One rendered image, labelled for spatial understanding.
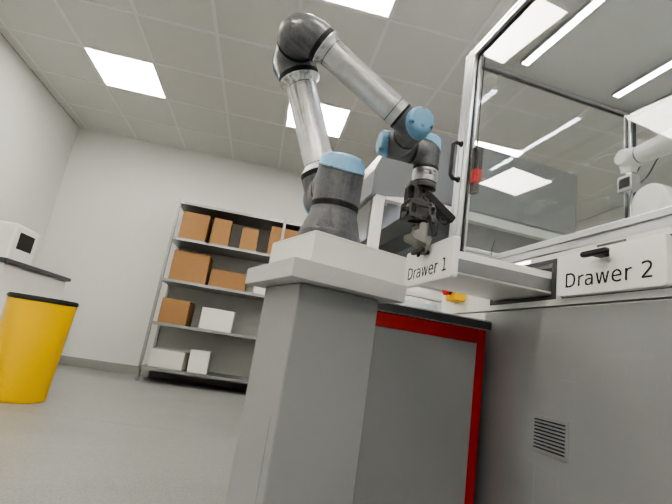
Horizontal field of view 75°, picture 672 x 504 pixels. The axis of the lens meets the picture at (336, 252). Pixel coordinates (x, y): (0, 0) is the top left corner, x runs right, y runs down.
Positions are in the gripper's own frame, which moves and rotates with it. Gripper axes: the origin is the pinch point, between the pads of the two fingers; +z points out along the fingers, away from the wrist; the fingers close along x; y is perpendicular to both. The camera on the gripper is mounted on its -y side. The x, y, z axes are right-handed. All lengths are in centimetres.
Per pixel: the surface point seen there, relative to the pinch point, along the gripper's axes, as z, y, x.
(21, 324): 44, 166, -202
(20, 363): 67, 161, -204
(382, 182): -52, -12, -80
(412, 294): -1, -35, -80
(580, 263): 1.0, -30.9, 24.4
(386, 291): 17.0, 18.6, 23.3
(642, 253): 1, -31, 41
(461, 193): -39, -33, -40
